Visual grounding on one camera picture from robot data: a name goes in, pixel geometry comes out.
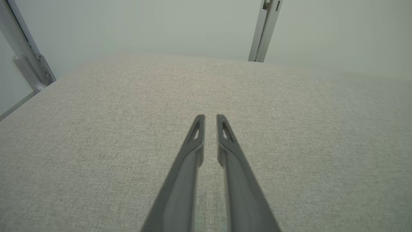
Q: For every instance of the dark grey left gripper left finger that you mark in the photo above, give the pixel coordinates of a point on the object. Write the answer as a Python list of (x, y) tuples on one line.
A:
[(183, 180)]

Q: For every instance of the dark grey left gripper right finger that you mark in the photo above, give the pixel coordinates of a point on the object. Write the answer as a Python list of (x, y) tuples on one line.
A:
[(239, 183)]

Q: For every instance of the grey metal stand foot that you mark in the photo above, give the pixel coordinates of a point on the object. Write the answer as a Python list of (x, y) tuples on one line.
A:
[(38, 72)]

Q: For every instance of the grey vertical frame post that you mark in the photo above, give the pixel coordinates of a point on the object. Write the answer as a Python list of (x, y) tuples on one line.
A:
[(265, 29)]

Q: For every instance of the grey slanted metal frame bar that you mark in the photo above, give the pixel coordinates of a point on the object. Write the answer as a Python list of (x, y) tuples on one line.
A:
[(16, 25)]

